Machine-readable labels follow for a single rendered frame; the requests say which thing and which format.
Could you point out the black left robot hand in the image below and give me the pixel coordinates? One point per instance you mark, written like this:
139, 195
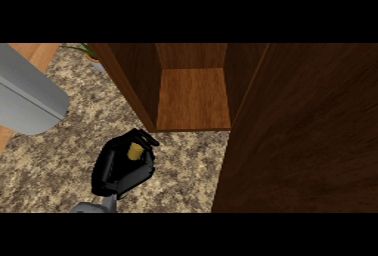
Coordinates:
113, 166

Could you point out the yellow wine bottle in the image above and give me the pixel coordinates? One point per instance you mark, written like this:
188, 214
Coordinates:
135, 151

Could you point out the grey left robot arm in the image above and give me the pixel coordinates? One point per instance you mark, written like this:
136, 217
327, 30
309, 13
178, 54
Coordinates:
97, 207

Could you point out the brown wooden cabinet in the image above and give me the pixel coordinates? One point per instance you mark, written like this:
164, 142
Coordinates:
193, 100

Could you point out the dark brown cabinet door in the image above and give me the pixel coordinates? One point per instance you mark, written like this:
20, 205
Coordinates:
305, 133

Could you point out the grey rounded appliance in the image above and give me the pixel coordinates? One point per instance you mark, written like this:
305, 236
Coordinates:
24, 96

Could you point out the green potted plant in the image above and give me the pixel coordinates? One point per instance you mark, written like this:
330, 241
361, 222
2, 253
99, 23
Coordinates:
91, 53

